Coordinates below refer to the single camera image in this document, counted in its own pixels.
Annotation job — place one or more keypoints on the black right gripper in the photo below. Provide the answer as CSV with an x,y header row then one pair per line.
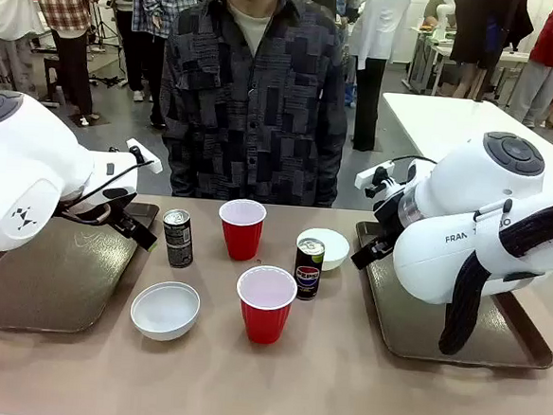
x,y
386,234

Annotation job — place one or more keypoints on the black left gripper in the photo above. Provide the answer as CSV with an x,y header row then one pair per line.
x,y
121,216

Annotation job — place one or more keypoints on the white bowl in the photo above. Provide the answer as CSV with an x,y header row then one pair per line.
x,y
336,249
165,311

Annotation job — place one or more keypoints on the black drink can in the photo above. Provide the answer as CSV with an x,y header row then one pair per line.
x,y
178,238

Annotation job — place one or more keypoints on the black Pepsi can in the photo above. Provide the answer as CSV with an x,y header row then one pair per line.
x,y
308,276

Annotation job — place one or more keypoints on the red plastic cup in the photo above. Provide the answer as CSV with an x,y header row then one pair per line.
x,y
265,320
241,238

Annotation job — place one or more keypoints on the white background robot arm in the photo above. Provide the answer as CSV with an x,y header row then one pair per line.
x,y
445,15

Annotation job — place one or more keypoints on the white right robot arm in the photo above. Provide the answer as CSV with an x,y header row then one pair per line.
x,y
444,257

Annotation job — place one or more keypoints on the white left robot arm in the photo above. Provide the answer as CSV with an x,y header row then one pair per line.
x,y
23,166

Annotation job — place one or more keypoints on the brown plastic tray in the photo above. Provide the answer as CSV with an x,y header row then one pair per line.
x,y
63,273
415,322

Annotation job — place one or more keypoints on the white side table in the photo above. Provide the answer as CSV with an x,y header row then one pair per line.
x,y
453,120

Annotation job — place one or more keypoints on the person in dark patchwork shirt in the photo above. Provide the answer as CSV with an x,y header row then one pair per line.
x,y
254,120

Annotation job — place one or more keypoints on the dark stool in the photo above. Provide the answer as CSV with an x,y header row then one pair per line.
x,y
53,73

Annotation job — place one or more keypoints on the black tripod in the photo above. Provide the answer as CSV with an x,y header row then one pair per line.
x,y
105,39

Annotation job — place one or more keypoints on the bystander in white coat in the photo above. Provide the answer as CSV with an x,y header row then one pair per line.
x,y
379,25

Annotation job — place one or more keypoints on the bystander in black coat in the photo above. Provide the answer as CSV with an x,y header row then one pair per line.
x,y
488,27

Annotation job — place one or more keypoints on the bystander in white top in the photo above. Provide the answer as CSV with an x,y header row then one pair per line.
x,y
6,3

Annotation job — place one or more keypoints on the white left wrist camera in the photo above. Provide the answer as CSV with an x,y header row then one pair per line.
x,y
144,158

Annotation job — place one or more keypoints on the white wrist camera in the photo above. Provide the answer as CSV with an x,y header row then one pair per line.
x,y
371,174
144,158

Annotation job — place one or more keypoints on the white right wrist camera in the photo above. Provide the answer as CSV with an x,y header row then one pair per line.
x,y
371,174

